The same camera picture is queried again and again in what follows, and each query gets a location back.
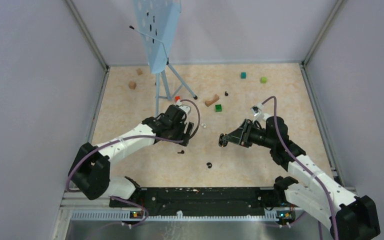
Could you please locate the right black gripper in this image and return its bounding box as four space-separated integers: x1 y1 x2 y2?
223 118 276 149

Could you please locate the black earbud charging case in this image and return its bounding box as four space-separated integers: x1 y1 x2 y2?
218 133 228 148

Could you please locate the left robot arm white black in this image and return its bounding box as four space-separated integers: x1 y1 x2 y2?
67 104 194 207

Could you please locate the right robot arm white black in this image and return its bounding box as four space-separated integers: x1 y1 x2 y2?
219 116 381 240

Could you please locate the green lego brick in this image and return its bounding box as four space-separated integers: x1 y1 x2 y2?
214 104 223 113

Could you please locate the teal cube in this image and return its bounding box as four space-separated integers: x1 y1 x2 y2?
240 72 247 79

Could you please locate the lime green cube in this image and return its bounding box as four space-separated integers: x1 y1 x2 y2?
260 76 268 84

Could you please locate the wooden cube near stand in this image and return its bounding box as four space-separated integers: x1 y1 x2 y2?
128 81 137 90

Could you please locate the small wooden cube far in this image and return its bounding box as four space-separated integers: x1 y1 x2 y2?
136 68 143 76

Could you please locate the light blue music stand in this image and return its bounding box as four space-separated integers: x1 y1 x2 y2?
129 0 198 115

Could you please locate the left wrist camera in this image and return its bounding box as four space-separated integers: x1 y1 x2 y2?
176 100 191 116

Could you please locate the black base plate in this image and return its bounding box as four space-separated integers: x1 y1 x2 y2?
109 187 294 218

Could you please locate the aluminium rail frame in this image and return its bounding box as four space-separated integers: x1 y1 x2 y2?
51 187 372 240

